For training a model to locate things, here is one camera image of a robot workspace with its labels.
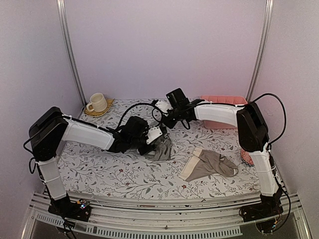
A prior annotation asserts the grey boxer briefs white trim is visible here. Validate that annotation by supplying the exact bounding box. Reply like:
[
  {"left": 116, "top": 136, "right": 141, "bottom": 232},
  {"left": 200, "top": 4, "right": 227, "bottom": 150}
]
[{"left": 144, "top": 134, "right": 172, "bottom": 161}]

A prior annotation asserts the taupe underwear cream waistband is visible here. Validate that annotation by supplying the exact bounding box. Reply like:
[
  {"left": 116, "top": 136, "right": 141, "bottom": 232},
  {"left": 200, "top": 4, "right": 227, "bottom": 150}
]
[{"left": 179, "top": 147, "right": 238, "bottom": 182}]

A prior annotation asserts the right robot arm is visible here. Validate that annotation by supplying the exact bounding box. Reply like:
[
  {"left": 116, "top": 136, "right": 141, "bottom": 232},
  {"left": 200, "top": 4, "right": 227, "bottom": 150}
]
[{"left": 163, "top": 88, "right": 283, "bottom": 222}]

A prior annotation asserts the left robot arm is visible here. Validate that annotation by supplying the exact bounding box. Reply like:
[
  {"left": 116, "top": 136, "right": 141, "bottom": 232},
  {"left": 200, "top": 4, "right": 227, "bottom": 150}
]
[{"left": 27, "top": 107, "right": 154, "bottom": 218}]

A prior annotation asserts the woven bamboo coaster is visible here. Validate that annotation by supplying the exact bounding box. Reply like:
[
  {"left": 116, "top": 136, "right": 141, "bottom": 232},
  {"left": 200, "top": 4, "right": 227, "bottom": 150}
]
[{"left": 84, "top": 99, "right": 115, "bottom": 118}]

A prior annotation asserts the cream ceramic mug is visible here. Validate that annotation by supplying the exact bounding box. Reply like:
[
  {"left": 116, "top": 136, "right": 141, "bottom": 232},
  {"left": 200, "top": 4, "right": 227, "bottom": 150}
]
[{"left": 89, "top": 93, "right": 106, "bottom": 111}]

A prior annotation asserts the pink divided organizer tray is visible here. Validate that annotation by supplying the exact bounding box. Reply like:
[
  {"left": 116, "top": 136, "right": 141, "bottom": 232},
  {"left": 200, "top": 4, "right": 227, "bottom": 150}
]
[{"left": 195, "top": 95, "right": 247, "bottom": 129}]

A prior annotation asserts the floral tablecloth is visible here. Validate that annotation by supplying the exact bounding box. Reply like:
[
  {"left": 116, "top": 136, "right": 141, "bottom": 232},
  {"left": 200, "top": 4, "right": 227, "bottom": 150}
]
[{"left": 57, "top": 98, "right": 284, "bottom": 200}]

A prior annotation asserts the red patterned bowl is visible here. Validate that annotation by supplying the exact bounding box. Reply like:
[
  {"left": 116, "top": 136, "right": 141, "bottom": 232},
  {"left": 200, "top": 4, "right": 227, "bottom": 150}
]
[{"left": 240, "top": 149, "right": 254, "bottom": 167}]

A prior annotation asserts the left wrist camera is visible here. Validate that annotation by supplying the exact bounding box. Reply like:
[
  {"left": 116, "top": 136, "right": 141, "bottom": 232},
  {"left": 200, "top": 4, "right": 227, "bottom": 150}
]
[{"left": 146, "top": 125, "right": 167, "bottom": 144}]

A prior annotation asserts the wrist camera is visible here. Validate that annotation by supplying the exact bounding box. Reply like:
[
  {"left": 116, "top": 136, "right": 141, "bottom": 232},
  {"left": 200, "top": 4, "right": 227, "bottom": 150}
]
[
  {"left": 146, "top": 125, "right": 167, "bottom": 144},
  {"left": 152, "top": 100, "right": 173, "bottom": 115}
]

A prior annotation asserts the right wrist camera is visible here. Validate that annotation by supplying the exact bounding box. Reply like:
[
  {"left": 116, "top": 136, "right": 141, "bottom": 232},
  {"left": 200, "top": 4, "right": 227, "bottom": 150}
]
[{"left": 152, "top": 100, "right": 173, "bottom": 115}]

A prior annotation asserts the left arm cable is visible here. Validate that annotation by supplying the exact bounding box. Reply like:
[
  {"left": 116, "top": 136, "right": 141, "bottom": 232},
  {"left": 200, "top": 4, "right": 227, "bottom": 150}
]
[{"left": 117, "top": 103, "right": 160, "bottom": 130}]

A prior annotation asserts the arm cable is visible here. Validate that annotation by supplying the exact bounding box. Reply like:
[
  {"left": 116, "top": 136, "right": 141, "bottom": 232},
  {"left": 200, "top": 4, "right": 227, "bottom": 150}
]
[
  {"left": 253, "top": 93, "right": 287, "bottom": 147},
  {"left": 117, "top": 103, "right": 160, "bottom": 130}
]

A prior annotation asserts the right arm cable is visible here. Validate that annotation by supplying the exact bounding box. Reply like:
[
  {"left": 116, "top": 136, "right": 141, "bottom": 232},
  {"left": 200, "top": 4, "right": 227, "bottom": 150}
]
[{"left": 253, "top": 93, "right": 287, "bottom": 147}]

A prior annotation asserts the front aluminium rail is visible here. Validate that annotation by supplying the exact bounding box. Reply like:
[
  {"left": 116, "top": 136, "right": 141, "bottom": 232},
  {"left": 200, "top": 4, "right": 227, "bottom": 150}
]
[{"left": 21, "top": 191, "right": 312, "bottom": 239}]

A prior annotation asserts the right aluminium frame post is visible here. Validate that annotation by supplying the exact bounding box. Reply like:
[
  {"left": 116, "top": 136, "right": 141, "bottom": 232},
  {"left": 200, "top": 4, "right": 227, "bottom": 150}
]
[{"left": 246, "top": 0, "right": 274, "bottom": 101}]

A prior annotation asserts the aluminium frame post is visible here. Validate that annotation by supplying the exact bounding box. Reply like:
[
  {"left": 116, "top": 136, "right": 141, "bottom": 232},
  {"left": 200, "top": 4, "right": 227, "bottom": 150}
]
[
  {"left": 56, "top": 0, "right": 86, "bottom": 105},
  {"left": 246, "top": 0, "right": 274, "bottom": 101}
]

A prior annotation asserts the left aluminium frame post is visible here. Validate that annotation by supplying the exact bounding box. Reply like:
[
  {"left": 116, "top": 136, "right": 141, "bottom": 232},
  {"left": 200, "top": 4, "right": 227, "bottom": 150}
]
[{"left": 56, "top": 0, "right": 86, "bottom": 105}]

